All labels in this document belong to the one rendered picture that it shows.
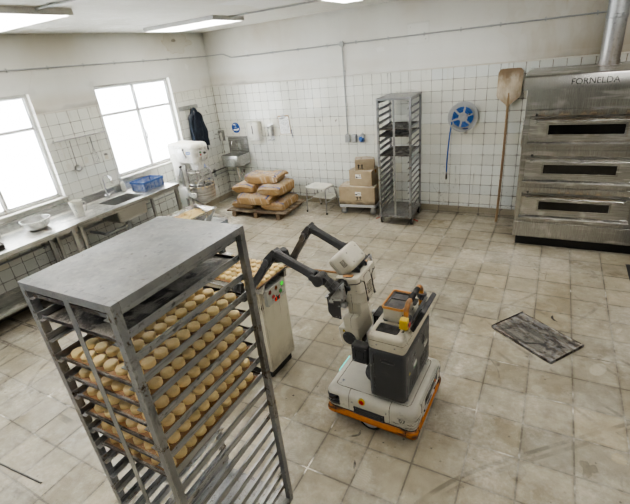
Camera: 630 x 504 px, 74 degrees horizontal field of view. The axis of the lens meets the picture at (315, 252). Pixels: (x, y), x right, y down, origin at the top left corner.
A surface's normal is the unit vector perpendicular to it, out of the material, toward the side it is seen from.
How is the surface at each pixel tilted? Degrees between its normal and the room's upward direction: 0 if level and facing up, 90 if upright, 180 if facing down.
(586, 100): 90
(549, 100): 90
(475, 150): 90
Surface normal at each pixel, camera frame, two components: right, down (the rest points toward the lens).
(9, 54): 0.88, 0.12
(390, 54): -0.47, 0.41
